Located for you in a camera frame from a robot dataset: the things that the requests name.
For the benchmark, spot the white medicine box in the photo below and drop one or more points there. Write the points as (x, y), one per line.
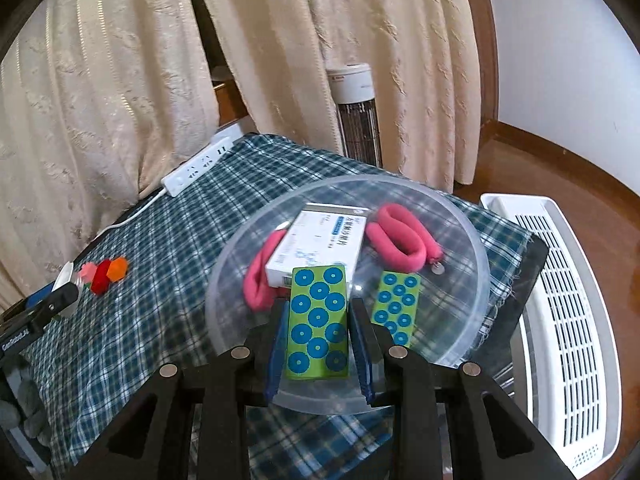
(315, 245)

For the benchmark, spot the cream patterned curtain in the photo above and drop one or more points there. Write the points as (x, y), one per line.
(300, 35)
(100, 110)

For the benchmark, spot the blue plaid tablecloth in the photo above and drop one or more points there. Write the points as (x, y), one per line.
(165, 260)

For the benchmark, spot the green blue-dotted block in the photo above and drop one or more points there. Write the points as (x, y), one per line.
(395, 307)
(317, 325)

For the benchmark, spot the clear plastic bowl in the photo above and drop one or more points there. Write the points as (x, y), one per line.
(450, 240)

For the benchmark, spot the person's left hand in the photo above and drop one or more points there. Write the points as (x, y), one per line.
(32, 417)

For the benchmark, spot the white power strip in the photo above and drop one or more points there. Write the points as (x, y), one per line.
(195, 170)

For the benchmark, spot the orange toy block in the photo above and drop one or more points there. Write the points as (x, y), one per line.
(118, 269)

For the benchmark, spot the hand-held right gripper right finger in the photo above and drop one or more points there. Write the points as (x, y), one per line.
(361, 355)

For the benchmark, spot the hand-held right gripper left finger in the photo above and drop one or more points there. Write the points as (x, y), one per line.
(277, 350)

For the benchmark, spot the white slotted plastic basket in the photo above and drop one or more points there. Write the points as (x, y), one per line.
(550, 285)

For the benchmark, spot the pink foam tube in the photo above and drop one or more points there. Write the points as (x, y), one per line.
(405, 247)

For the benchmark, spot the white tower heater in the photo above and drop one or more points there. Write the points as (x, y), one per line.
(352, 90)

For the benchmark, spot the red toy block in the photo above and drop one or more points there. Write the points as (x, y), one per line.
(101, 275)

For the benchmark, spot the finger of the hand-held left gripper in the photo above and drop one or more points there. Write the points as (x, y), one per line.
(42, 293)
(57, 304)

